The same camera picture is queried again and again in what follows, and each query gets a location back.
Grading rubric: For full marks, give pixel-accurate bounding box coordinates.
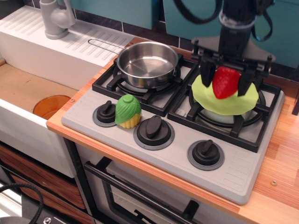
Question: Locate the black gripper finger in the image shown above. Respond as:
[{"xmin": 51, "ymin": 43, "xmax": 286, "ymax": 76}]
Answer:
[
  {"xmin": 200, "ymin": 60, "xmax": 216, "ymax": 87},
  {"xmin": 238, "ymin": 67, "xmax": 256, "ymax": 97}
]

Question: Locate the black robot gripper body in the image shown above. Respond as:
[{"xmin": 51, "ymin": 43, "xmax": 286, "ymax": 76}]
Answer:
[{"xmin": 192, "ymin": 27, "xmax": 276, "ymax": 76}]

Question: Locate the red plastic strawberry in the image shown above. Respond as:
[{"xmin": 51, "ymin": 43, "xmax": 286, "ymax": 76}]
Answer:
[{"xmin": 212, "ymin": 67, "xmax": 241, "ymax": 99}]

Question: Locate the toy corncob with green husk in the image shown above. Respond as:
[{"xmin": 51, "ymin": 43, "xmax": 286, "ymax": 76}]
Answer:
[{"xmin": 115, "ymin": 94, "xmax": 142, "ymax": 128}]

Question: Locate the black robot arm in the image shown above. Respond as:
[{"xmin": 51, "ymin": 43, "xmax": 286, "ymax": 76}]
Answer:
[{"xmin": 192, "ymin": 0, "xmax": 276, "ymax": 96}]

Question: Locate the light green plate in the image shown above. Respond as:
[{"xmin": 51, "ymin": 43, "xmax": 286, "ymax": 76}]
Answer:
[{"xmin": 192, "ymin": 75, "xmax": 259, "ymax": 115}]

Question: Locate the stainless steel pan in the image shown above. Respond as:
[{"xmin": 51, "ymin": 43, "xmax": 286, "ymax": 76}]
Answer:
[{"xmin": 87, "ymin": 38, "xmax": 179, "ymax": 89}]

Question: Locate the black middle stove knob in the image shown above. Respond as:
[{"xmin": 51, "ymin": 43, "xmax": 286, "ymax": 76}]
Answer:
[{"xmin": 133, "ymin": 115, "xmax": 175, "ymax": 151}]

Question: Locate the black stove knob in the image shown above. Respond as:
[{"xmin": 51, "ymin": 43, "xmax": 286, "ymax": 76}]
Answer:
[
  {"xmin": 133, "ymin": 115, "xmax": 175, "ymax": 151},
  {"xmin": 187, "ymin": 140, "xmax": 225, "ymax": 171},
  {"xmin": 93, "ymin": 100, "xmax": 116, "ymax": 127}
]

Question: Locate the black right stove knob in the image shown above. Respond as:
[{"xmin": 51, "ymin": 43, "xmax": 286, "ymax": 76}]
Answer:
[{"xmin": 187, "ymin": 140, "xmax": 225, "ymax": 171}]

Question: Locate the grey toy stove top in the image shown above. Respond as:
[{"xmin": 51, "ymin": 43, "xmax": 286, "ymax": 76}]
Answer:
[{"xmin": 61, "ymin": 87, "xmax": 285, "ymax": 204}]

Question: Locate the black left stove knob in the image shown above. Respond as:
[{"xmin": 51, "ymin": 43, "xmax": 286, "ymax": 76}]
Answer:
[{"xmin": 93, "ymin": 100, "xmax": 116, "ymax": 127}]

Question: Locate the black right burner grate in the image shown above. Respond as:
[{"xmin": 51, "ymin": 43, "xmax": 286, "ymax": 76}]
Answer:
[{"xmin": 168, "ymin": 71, "xmax": 281, "ymax": 153}]

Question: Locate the black burner grate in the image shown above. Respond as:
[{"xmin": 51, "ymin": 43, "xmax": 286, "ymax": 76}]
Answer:
[
  {"xmin": 92, "ymin": 54, "xmax": 199, "ymax": 117},
  {"xmin": 168, "ymin": 71, "xmax": 281, "ymax": 153}
]

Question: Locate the black left burner grate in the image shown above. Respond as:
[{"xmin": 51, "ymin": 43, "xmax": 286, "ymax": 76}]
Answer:
[{"xmin": 92, "ymin": 54, "xmax": 199, "ymax": 117}]

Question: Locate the grey toy faucet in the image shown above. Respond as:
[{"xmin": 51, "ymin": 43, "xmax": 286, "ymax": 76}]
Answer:
[{"xmin": 40, "ymin": 0, "xmax": 76, "ymax": 40}]

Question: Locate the white toy sink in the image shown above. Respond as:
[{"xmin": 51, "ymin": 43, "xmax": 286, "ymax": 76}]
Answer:
[{"xmin": 0, "ymin": 6, "xmax": 134, "ymax": 178}]

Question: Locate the wooden drawer front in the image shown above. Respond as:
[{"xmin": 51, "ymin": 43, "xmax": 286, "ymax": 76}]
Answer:
[{"xmin": 0, "ymin": 142, "xmax": 92, "ymax": 224}]

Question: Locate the black braided cable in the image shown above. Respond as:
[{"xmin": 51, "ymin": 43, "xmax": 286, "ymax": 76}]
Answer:
[{"xmin": 172, "ymin": 0, "xmax": 222, "ymax": 25}]

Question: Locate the oven door with black handle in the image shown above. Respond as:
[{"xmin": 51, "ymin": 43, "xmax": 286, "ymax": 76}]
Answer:
[{"xmin": 84, "ymin": 157, "xmax": 199, "ymax": 224}]

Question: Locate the black cable lower left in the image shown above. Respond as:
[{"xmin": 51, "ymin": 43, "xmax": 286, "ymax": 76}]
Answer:
[{"xmin": 0, "ymin": 183, "xmax": 44, "ymax": 224}]

